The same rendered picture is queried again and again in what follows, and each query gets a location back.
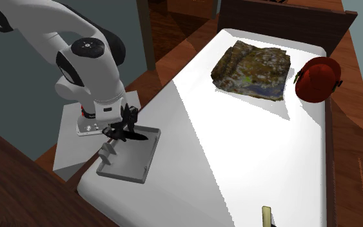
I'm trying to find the pale grey robot stand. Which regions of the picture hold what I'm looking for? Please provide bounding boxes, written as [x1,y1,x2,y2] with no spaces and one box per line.
[52,90,142,182]

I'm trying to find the folded camouflage cloth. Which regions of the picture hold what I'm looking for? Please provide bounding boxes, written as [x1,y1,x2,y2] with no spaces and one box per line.
[210,39,292,102]

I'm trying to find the red helmet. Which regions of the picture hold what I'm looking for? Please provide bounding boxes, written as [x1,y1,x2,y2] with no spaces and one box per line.
[293,56,344,104]

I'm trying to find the white bed with wooden frame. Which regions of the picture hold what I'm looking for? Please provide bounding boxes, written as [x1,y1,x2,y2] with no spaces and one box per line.
[64,0,358,227]

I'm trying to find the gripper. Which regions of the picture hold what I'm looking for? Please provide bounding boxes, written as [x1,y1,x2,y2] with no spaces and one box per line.
[102,103,149,143]

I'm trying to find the grey flat tray with bracket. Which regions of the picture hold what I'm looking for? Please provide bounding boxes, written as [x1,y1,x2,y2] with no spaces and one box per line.
[95,124,162,184]

